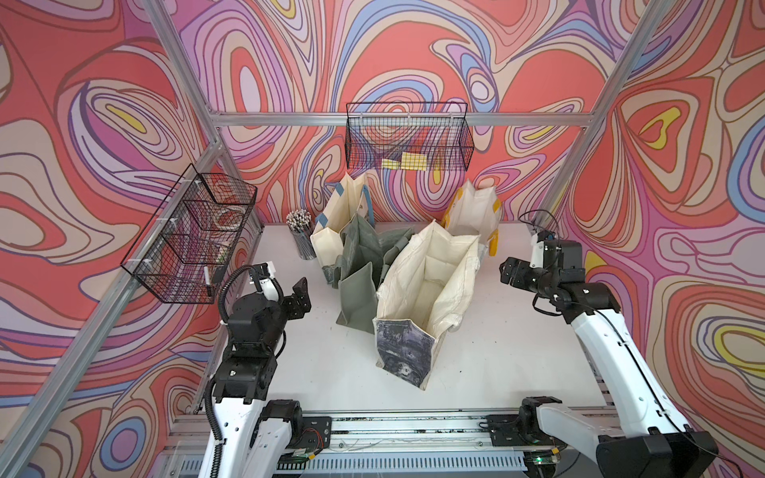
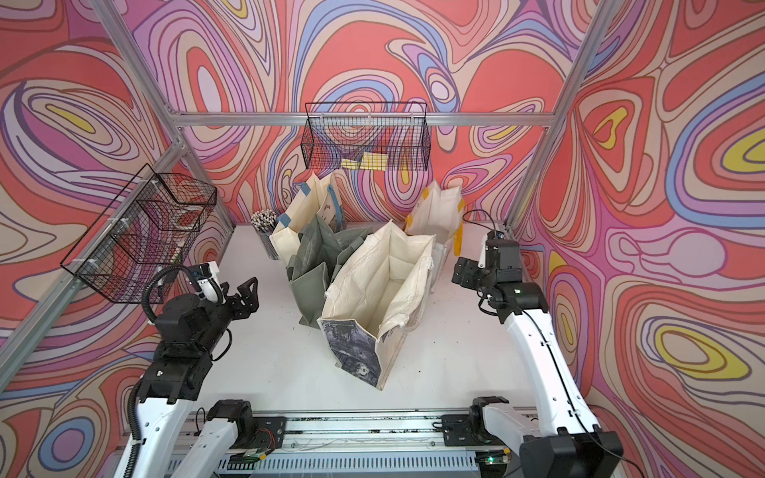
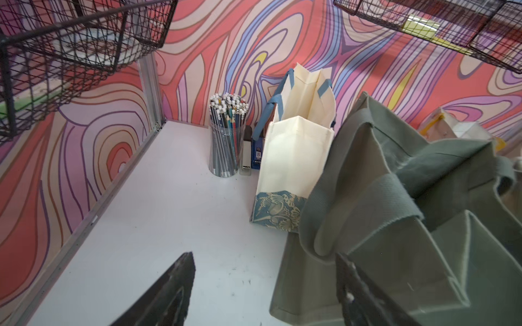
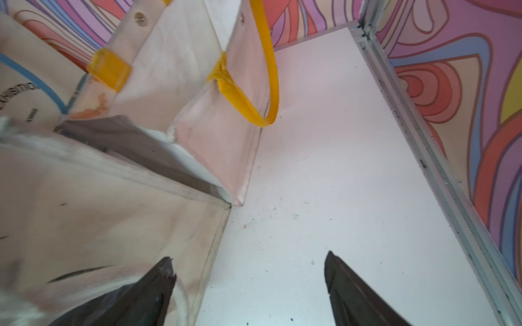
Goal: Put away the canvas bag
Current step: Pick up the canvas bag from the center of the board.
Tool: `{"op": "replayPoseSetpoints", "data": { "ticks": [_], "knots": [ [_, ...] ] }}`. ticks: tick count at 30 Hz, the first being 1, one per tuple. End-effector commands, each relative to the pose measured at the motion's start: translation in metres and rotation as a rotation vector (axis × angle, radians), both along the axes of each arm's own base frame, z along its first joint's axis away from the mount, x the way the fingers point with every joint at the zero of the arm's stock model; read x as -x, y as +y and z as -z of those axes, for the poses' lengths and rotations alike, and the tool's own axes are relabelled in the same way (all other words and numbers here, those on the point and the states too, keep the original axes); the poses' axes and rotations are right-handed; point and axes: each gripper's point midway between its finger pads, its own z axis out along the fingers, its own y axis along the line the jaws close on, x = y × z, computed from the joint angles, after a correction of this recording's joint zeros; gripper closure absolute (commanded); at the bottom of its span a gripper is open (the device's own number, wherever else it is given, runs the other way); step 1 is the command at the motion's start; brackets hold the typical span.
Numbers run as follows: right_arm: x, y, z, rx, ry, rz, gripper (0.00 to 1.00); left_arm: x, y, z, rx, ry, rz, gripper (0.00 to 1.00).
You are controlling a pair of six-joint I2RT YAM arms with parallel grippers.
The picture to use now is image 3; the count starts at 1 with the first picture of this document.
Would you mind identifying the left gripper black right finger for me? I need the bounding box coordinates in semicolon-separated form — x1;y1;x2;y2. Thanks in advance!
335;253;419;326

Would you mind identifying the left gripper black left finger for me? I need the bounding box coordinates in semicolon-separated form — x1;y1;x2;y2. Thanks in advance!
111;252;196;326

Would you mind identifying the green canvas bag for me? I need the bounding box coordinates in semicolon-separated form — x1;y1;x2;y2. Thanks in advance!
269;93;521;325

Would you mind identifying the blue box behind bag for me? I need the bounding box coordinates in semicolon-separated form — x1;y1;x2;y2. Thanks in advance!
251;120;270;170

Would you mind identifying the grey stapler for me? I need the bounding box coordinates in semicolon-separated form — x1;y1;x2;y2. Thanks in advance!
240;126;252;176

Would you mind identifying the clear cup of pencils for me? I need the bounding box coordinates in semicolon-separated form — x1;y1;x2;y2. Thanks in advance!
208;92;249;178

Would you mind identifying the cream bag with blue handles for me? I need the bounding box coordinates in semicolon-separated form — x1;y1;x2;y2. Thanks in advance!
250;64;337;233

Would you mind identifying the aluminium frame rail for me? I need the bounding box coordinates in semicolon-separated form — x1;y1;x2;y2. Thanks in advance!
1;55;164;325

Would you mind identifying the cream bag with yellow handles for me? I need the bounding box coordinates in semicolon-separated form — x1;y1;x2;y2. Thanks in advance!
417;108;507;152

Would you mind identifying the black wire basket, left wall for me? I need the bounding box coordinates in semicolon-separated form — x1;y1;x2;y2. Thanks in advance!
1;0;177;143

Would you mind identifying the black wire basket, wall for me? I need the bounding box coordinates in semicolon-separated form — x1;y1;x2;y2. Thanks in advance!
334;1;521;73
1;0;177;143

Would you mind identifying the black wire basket, back wall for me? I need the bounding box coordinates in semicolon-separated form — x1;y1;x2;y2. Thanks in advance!
334;1;521;73

